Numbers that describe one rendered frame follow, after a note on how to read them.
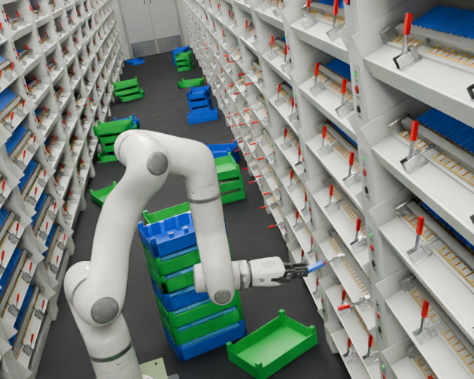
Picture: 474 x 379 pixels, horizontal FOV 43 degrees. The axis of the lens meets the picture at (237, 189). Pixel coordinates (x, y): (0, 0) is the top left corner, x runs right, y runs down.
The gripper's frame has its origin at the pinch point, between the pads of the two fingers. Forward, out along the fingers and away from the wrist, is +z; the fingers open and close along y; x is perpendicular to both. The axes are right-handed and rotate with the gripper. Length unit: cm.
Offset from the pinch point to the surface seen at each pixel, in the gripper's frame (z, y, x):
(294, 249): 23, 103, 45
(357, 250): 12.8, -12.7, -11.4
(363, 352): 18.8, -6.4, 26.7
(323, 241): 16.6, 32.6, 7.2
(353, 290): 16.2, -1.8, 7.5
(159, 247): -42, 50, 13
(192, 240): -29, 54, 13
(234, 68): 13, 243, -21
